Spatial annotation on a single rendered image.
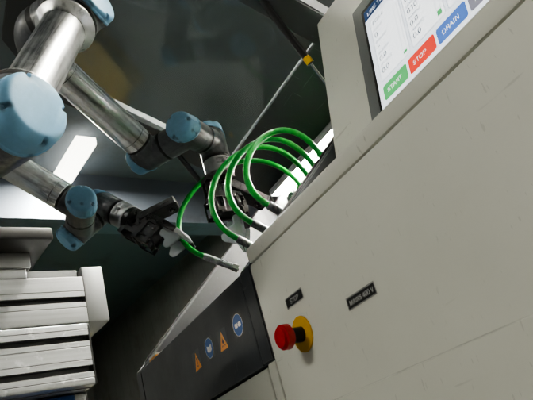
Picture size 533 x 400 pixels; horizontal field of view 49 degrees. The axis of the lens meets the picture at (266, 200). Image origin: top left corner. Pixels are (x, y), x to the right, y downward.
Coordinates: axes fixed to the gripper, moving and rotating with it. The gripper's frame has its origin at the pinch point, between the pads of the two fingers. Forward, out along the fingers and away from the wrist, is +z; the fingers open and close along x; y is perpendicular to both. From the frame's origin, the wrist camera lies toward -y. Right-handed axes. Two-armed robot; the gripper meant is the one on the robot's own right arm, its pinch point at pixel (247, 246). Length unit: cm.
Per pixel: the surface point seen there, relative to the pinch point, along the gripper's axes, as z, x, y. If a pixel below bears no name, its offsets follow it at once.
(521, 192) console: 33, 86, 22
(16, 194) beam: -142, -224, 17
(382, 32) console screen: -18, 56, -8
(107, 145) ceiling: -160, -195, -35
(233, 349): 29.0, 22.4, 21.6
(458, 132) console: 25, 83, 22
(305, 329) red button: 33, 47, 22
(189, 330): 19.9, 5.2, 21.6
